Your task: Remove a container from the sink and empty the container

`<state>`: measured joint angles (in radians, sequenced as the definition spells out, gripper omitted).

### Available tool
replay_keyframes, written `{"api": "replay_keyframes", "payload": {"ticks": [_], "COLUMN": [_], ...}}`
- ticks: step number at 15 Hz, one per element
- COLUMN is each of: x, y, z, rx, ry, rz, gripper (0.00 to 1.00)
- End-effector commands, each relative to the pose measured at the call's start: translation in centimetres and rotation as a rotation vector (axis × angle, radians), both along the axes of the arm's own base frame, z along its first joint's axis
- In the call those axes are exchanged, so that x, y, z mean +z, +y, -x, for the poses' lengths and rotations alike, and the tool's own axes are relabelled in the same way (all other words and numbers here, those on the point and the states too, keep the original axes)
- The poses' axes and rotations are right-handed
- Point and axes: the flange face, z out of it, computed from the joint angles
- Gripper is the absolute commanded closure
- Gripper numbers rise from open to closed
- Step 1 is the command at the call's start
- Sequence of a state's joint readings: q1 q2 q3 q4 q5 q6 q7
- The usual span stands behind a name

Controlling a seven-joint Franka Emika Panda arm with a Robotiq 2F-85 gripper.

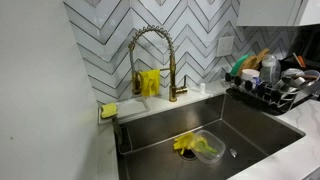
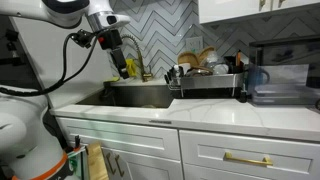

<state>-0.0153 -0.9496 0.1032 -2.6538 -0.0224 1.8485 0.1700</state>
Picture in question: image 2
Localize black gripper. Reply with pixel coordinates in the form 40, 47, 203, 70
98, 29, 129, 79

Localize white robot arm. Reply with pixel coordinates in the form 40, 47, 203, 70
0, 0, 130, 180

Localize stainless steel sink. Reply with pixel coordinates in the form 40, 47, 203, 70
77, 83, 174, 108

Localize yellow green sponge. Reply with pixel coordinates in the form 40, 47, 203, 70
104, 77, 120, 82

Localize yellow glove on faucet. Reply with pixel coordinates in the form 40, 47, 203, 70
126, 59, 137, 77

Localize gold spring faucet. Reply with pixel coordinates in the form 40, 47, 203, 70
121, 34, 153, 82

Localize wooden bowls in rack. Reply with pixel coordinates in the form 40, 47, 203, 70
177, 46, 215, 67

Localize white drawer left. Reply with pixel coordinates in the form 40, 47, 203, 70
58, 117, 180, 160

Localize white lower cabinet doors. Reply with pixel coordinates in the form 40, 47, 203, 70
102, 147, 183, 180

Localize wooden cutting board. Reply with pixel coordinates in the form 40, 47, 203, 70
86, 142, 109, 180

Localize white upper cabinet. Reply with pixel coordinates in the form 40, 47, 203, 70
198, 0, 320, 24

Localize metal dish rack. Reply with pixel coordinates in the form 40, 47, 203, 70
164, 67, 244, 99

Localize dark glass appliance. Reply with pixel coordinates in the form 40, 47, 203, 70
247, 35, 320, 106

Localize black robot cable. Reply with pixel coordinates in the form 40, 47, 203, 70
0, 28, 99, 98

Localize white wall outlet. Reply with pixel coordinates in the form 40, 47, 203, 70
186, 36, 203, 53

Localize white drawer gold handle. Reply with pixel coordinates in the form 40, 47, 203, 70
179, 130, 320, 180

